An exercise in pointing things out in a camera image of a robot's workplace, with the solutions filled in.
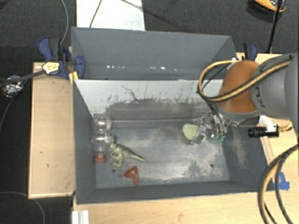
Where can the pale wood board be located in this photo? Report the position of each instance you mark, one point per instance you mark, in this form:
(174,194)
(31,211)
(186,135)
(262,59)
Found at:
(51,129)

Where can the pale green sponge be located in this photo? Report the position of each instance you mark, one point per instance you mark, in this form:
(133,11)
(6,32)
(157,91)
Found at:
(189,131)

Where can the clear plastic bottle red cap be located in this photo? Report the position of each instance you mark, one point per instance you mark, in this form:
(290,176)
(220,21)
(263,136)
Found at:
(101,139)

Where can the grey metal bin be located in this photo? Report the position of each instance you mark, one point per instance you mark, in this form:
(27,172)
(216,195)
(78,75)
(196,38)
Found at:
(163,155)

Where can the black cylinder on white bracket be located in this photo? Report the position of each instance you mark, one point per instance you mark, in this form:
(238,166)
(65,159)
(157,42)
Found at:
(259,132)

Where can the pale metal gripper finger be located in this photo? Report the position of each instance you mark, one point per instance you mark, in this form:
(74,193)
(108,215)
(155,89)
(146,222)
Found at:
(200,137)
(203,122)

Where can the green toy dinosaur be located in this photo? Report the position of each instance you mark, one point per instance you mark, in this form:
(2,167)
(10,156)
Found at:
(121,150)

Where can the red plastic funnel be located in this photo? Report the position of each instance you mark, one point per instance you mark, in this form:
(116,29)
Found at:
(132,172)

